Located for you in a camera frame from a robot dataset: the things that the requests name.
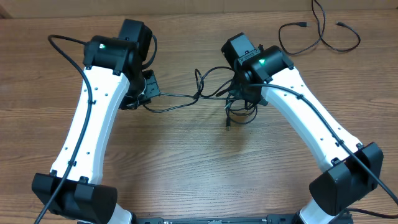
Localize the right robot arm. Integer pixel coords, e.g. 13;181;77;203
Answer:
221;33;384;223

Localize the black USB cable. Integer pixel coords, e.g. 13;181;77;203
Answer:
223;93;259;131

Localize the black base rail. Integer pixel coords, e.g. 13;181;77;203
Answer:
132;214;302;224

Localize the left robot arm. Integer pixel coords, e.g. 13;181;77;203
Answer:
32;19;160;223

